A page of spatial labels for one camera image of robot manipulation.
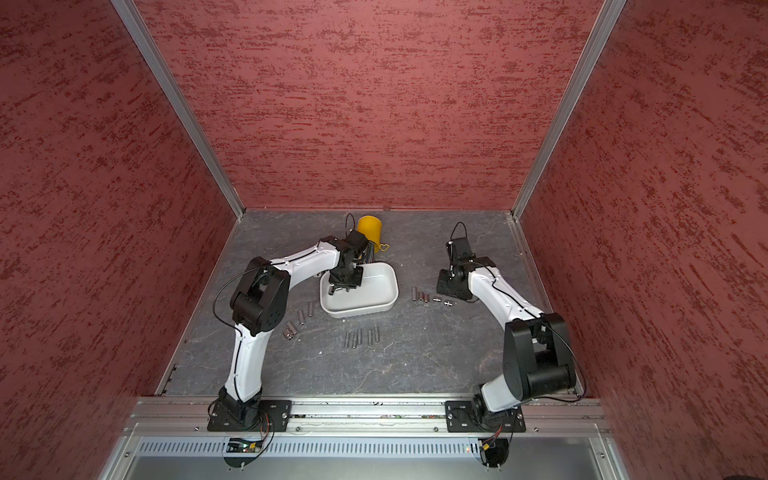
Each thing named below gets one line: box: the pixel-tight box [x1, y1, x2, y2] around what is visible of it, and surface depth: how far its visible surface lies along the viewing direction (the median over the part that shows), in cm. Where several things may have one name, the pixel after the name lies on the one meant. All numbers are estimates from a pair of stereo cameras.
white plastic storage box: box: [319, 262, 399, 319], surface depth 97 cm
